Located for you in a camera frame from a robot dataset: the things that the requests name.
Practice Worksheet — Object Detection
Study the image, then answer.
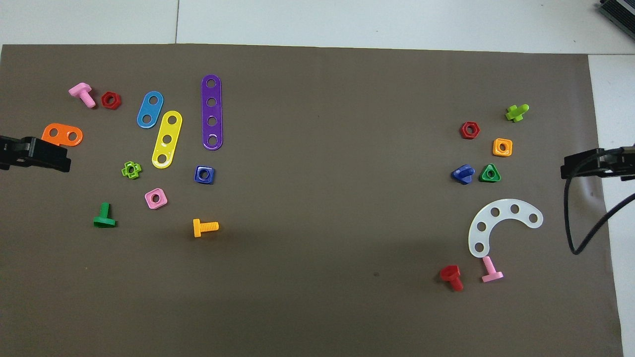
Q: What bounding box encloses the white curved five-hole plate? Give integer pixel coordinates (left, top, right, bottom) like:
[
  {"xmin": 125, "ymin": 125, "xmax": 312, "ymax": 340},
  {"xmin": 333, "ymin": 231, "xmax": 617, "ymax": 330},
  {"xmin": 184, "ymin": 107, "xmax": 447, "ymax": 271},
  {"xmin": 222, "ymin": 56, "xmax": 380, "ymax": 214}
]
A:
[{"xmin": 468, "ymin": 199, "xmax": 544, "ymax": 259}]

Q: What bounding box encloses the orange angled three-hole plate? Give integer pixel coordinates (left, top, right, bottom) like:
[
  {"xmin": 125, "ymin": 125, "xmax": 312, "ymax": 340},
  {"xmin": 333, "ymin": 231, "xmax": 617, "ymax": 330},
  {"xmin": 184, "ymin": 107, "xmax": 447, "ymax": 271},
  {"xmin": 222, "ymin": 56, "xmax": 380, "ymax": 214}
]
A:
[{"xmin": 42, "ymin": 123, "xmax": 84, "ymax": 147}]

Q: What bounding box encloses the green triangular plastic nut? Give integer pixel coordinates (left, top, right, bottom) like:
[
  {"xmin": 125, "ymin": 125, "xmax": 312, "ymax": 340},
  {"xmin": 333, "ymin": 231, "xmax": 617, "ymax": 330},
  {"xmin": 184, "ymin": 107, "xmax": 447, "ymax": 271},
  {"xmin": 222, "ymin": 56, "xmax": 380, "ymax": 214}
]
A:
[{"xmin": 479, "ymin": 163, "xmax": 502, "ymax": 183}]

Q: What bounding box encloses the pink plastic bolt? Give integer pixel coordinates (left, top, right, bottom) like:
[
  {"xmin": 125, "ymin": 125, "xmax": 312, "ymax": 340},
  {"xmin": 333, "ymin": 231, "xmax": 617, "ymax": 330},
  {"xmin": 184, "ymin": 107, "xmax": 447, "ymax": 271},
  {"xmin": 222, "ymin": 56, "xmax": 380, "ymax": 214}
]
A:
[
  {"xmin": 481, "ymin": 256, "xmax": 505, "ymax": 284},
  {"xmin": 68, "ymin": 82, "xmax": 97, "ymax": 109}
]

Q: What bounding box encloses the red plastic bolt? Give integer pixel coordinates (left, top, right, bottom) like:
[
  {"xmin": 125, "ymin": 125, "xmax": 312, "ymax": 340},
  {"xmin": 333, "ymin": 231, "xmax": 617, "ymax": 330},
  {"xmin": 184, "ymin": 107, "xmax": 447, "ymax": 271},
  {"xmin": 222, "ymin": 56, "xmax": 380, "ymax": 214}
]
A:
[{"xmin": 440, "ymin": 265, "xmax": 464, "ymax": 292}]

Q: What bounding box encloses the purple four-hole plate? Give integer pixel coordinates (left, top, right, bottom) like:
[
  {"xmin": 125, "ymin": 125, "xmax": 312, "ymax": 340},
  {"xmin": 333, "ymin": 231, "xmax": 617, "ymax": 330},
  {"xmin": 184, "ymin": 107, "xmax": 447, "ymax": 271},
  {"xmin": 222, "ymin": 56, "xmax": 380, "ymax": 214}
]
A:
[{"xmin": 201, "ymin": 74, "xmax": 224, "ymax": 151}]

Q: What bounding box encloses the blue two-hole plate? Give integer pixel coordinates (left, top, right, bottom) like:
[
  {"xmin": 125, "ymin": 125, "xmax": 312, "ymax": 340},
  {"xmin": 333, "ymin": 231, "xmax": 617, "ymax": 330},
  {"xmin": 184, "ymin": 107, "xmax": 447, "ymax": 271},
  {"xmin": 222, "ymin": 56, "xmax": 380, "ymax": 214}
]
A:
[{"xmin": 136, "ymin": 91, "xmax": 164, "ymax": 129}]

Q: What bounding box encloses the blue triangle-head plastic bolt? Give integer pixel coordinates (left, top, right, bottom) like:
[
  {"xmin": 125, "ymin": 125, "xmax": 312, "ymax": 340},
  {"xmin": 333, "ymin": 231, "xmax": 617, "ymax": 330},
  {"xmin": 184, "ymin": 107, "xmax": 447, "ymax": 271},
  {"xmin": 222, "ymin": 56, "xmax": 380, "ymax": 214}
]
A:
[{"xmin": 451, "ymin": 164, "xmax": 476, "ymax": 185}]

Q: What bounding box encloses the lime green cross-head bolt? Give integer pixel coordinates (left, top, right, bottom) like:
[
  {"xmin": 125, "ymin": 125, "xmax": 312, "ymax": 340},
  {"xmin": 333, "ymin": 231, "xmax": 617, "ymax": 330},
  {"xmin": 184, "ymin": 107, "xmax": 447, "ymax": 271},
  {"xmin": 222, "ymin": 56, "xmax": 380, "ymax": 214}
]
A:
[{"xmin": 505, "ymin": 104, "xmax": 530, "ymax": 123}]

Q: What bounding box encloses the pink square plastic nut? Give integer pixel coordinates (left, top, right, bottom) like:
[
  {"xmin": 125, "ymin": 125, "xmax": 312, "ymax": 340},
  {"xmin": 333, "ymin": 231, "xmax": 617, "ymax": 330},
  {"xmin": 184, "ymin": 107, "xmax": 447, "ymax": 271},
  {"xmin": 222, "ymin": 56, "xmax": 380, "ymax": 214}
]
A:
[{"xmin": 144, "ymin": 188, "xmax": 168, "ymax": 210}]

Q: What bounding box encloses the brown paper mat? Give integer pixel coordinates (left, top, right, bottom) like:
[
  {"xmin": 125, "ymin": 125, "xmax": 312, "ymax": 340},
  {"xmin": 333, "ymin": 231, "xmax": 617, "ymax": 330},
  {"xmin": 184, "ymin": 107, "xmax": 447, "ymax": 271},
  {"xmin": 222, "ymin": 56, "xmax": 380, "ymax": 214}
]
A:
[{"xmin": 0, "ymin": 44, "xmax": 625, "ymax": 357}]

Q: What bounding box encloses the dark green plastic bolt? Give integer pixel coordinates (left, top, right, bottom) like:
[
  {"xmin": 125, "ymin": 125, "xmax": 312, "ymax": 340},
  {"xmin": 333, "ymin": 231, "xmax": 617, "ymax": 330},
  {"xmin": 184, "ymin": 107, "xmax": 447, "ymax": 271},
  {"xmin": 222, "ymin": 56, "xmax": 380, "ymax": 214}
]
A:
[{"xmin": 93, "ymin": 202, "xmax": 118, "ymax": 229}]

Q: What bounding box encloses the grey ribbed metal device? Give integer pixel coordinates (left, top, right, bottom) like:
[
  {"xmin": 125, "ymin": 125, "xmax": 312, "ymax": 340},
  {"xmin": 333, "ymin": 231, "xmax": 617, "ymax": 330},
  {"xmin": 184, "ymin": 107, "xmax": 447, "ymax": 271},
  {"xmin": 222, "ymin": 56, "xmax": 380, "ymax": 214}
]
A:
[{"xmin": 597, "ymin": 0, "xmax": 635, "ymax": 26}]

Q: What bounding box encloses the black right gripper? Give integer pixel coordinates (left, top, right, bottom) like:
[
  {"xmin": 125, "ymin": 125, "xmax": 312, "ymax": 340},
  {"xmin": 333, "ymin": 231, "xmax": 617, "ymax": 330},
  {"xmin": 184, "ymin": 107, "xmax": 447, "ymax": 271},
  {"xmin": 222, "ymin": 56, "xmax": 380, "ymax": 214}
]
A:
[{"xmin": 561, "ymin": 145, "xmax": 635, "ymax": 181}]

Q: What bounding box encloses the orange plastic bolt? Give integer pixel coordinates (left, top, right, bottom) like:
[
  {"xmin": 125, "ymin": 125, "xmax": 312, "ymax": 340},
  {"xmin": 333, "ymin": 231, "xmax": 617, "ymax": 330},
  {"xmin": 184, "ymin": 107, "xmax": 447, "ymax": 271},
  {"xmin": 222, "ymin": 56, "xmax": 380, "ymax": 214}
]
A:
[{"xmin": 192, "ymin": 218, "xmax": 220, "ymax": 238}]

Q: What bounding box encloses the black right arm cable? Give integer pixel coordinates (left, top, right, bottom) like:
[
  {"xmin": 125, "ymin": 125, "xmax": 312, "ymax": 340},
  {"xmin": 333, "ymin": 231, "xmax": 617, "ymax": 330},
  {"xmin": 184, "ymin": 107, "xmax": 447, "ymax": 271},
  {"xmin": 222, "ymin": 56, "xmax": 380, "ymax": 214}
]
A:
[{"xmin": 564, "ymin": 146, "xmax": 635, "ymax": 255}]

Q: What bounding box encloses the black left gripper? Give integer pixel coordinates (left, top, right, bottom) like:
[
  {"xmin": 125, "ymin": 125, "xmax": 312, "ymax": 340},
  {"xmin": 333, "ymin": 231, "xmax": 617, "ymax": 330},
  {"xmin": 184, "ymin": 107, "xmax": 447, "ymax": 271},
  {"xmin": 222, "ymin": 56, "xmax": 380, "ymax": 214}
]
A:
[{"xmin": 0, "ymin": 136, "xmax": 71, "ymax": 173}]

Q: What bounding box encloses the yellow three-hole plate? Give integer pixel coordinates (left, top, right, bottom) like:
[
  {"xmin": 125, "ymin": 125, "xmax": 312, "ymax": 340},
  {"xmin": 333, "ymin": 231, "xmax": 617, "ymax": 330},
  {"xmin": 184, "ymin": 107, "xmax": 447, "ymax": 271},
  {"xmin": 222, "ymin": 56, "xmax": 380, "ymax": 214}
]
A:
[{"xmin": 151, "ymin": 110, "xmax": 183, "ymax": 170}]

